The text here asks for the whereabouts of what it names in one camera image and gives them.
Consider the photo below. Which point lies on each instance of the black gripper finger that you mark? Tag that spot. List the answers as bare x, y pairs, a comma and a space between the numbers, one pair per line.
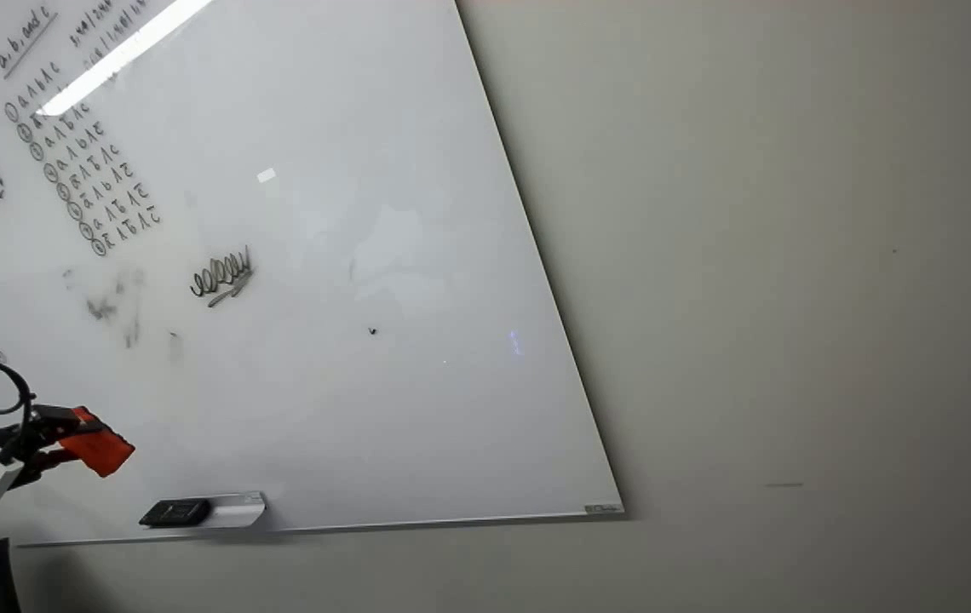
44, 462
63, 420

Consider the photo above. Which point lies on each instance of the silver marker tray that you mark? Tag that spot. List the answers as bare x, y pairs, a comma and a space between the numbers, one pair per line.
242, 513

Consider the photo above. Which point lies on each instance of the orange foam eraser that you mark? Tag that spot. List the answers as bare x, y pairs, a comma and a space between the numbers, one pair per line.
100, 443

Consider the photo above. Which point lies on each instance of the white wall whiteboard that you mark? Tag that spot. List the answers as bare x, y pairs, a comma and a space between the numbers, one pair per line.
335, 136

